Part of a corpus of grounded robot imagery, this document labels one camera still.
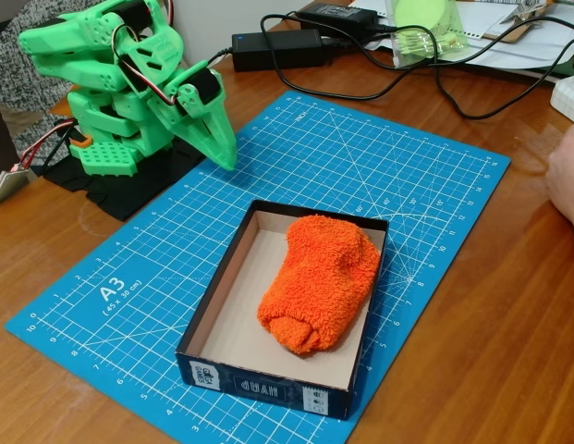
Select person's bare hand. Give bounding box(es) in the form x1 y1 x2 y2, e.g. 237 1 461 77
544 127 574 241

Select slim black power adapter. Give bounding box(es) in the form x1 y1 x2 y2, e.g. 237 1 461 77
295 1 380 30

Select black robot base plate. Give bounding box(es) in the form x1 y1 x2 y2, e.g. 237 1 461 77
41 138 207 222

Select metal binder clip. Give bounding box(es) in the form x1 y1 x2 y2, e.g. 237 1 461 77
498 0 546 25

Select orange fluffy sock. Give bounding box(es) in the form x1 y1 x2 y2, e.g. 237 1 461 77
256 213 382 356

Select brown cardboard clipboard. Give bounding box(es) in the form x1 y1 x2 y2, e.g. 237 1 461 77
481 16 543 45

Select long black adapter cable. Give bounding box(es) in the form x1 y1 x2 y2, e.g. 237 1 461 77
321 22 574 120

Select blue A3 cutting mat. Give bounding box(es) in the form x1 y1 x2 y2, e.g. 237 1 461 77
4 90 512 444

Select white box corner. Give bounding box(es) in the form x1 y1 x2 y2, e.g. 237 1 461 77
549 76 574 126

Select red and black wire bundle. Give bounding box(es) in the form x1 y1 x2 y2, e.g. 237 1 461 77
13 117 79 173

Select large black power adapter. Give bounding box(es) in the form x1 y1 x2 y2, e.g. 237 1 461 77
230 28 335 73

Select clear bag with green contents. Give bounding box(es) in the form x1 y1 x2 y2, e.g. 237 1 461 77
387 0 469 68

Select silver circuit board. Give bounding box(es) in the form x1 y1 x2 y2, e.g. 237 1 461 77
0 168 32 207

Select black cardboard box lid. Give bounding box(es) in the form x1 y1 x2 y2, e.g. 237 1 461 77
174 199 390 421

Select grey speckled fabric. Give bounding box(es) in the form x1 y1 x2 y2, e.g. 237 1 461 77
0 0 115 161

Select white red black servo cable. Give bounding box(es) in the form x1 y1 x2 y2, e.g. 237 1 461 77
110 22 180 106

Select thin black power cable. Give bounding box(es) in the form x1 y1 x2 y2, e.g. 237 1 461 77
205 45 235 66

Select black looping cable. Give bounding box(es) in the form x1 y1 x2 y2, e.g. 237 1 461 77
260 12 574 101

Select white paper sheets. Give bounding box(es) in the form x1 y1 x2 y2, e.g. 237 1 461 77
350 0 574 83

